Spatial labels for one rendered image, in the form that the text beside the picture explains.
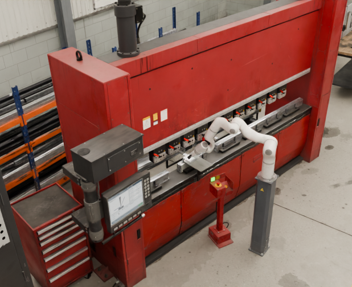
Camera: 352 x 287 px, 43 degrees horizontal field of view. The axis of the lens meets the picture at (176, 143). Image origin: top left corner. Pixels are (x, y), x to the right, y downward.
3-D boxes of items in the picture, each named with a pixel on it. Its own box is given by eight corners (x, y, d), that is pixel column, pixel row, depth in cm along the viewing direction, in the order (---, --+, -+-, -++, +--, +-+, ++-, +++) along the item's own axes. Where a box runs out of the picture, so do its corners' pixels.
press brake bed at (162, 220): (140, 271, 470) (135, 212, 426) (129, 261, 483) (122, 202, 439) (303, 160, 638) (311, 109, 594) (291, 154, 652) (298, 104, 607)
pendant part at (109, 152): (103, 251, 346) (90, 162, 301) (84, 237, 360) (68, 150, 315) (150, 218, 377) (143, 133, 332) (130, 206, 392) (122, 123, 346)
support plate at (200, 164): (200, 172, 451) (200, 171, 451) (183, 162, 468) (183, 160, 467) (213, 165, 462) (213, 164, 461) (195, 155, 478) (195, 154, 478)
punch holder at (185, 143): (184, 148, 456) (184, 134, 447) (178, 145, 461) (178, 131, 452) (194, 143, 464) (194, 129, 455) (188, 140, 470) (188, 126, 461)
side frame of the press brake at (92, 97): (127, 290, 449) (103, 82, 327) (82, 246, 503) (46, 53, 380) (146, 277, 463) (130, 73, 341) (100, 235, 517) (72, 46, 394)
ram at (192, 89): (124, 164, 405) (115, 84, 362) (118, 160, 410) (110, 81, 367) (310, 72, 574) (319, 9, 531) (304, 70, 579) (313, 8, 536)
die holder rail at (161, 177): (131, 200, 433) (130, 193, 428) (127, 197, 437) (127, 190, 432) (169, 179, 462) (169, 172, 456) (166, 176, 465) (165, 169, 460)
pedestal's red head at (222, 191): (217, 199, 466) (217, 185, 456) (209, 191, 478) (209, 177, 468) (233, 193, 474) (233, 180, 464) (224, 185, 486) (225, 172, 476)
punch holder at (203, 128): (197, 141, 467) (197, 127, 458) (192, 138, 472) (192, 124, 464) (207, 136, 475) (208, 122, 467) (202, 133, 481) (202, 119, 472)
